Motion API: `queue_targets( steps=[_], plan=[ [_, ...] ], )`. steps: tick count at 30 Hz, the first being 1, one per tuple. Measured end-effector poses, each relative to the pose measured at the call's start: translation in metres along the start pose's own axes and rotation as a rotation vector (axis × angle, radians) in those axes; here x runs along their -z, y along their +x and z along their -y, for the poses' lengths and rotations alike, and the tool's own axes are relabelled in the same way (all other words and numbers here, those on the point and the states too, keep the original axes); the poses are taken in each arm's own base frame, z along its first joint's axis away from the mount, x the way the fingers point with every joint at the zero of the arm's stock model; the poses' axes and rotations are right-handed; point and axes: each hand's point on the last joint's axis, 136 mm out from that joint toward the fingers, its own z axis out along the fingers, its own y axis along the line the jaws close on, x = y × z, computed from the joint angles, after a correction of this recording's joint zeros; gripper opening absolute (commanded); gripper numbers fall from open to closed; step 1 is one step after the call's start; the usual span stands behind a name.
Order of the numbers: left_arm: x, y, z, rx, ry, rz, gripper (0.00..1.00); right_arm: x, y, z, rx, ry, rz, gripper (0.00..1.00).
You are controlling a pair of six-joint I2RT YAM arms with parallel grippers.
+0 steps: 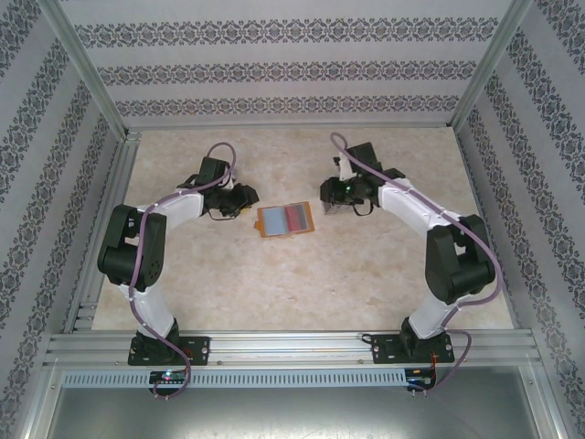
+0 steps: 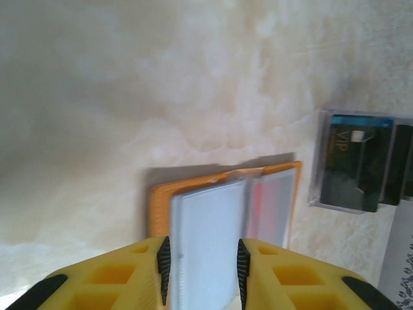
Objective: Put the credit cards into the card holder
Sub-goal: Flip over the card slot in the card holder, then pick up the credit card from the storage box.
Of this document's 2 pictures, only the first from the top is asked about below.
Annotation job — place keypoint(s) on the pale patterned credit card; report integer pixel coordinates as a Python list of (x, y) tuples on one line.
[(336, 209)]

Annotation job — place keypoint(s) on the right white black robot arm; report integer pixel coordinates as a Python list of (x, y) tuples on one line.
[(411, 206)]

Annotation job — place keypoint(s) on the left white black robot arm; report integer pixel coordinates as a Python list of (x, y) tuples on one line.
[(153, 313)]

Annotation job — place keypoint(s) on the aluminium side rail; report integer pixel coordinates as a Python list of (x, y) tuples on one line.
[(493, 228), (93, 274)]

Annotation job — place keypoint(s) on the left aluminium side rail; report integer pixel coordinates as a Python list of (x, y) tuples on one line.
[(93, 274)]

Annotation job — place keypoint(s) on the right aluminium frame post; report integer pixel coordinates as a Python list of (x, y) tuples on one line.
[(493, 68)]

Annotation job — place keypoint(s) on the orange card holder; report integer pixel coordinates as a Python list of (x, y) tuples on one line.
[(311, 223)]

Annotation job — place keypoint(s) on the aluminium mounting rail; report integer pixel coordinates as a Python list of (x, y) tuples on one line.
[(283, 347)]

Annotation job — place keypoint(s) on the red credit card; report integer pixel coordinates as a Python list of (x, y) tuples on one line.
[(298, 221)]

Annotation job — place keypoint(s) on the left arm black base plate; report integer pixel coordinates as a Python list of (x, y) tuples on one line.
[(198, 350)]

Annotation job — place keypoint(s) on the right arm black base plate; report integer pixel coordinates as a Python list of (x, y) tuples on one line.
[(384, 350)]

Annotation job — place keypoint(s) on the left aluminium frame post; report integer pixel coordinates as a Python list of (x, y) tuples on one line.
[(93, 73)]

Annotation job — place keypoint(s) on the grey metal sheet panel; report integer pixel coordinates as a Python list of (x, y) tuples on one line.
[(292, 411)]

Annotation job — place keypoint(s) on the blue grey credit card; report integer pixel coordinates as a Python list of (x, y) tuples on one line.
[(274, 221)]

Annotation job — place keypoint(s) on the right aluminium side rail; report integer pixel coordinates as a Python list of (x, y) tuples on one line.
[(493, 228)]

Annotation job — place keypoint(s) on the aluminium frame post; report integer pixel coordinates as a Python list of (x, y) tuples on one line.
[(493, 68), (93, 73)]

